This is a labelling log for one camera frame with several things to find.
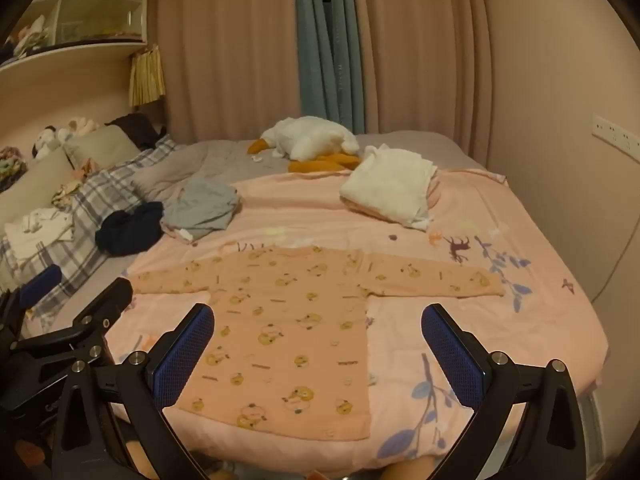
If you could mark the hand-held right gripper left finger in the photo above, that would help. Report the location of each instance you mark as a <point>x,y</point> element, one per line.
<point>185,355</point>

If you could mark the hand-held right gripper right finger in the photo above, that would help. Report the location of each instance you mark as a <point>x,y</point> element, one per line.
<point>452,355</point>

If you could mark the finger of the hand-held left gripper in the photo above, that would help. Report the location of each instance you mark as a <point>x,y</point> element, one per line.
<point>42,279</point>
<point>107,300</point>

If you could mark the orange printed baby shirt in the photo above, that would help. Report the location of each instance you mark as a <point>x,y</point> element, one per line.
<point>300,340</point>

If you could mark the white small clothes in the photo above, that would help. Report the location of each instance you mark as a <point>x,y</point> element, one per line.
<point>40,230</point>

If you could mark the stack of white folded clothes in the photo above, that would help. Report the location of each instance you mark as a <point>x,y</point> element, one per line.
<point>390,185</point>

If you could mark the pink printed blanket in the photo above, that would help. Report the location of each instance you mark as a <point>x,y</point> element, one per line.
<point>500,350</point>

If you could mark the dark navy cloth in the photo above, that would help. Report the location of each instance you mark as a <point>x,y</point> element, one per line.
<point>130,230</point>

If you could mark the floral patterned cloth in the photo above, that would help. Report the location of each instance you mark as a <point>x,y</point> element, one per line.
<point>67,195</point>

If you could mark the plaid quilt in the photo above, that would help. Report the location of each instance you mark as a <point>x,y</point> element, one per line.
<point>95,195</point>

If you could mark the colourful crocheted cushion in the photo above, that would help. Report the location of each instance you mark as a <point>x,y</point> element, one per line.
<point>10,165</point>

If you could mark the grey cloth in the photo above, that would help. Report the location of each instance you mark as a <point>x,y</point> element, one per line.
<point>200,205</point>

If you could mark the small stuffed toys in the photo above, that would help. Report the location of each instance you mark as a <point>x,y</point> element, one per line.
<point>55,137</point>

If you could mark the dark brown cloth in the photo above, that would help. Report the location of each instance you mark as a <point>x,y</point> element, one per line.
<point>135,127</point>

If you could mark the grey bed sheet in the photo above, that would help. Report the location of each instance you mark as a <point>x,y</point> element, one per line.
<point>225,160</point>

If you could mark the white goose plush toy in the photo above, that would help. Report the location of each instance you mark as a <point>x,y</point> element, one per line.
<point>310,137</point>

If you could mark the white shelf cabinet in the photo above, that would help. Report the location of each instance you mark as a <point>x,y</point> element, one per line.
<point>75,5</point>

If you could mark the beige curtain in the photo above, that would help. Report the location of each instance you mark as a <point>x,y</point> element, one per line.
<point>225,50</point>
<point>425,50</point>

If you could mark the teal curtain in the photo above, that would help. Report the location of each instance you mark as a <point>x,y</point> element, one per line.
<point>325,45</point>

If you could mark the white wall socket strip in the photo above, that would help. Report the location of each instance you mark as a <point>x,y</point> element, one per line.
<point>617,135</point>

